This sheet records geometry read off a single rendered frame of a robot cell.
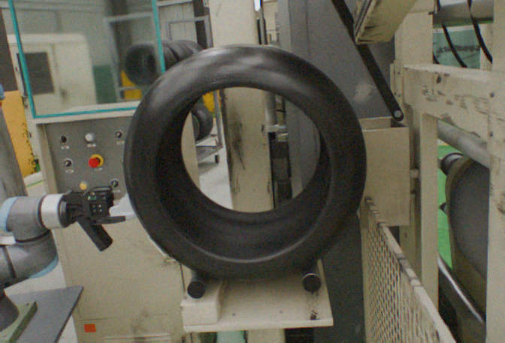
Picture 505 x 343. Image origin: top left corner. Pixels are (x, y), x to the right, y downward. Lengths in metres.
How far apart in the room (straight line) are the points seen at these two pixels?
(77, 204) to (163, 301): 0.88
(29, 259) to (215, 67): 0.72
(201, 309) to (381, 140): 0.67
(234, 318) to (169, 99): 0.57
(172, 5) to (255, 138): 11.00
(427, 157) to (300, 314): 0.58
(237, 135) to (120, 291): 0.97
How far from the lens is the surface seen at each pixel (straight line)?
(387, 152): 1.34
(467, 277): 1.86
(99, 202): 1.20
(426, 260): 1.50
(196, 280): 1.14
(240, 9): 1.34
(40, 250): 1.34
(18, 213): 1.30
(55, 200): 1.26
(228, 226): 1.34
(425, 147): 1.38
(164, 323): 2.08
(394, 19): 1.13
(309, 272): 1.12
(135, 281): 2.01
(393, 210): 1.39
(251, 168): 1.39
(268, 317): 1.18
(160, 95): 1.00
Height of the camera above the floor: 1.46
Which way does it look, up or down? 13 degrees down
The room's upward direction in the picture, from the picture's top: 6 degrees counter-clockwise
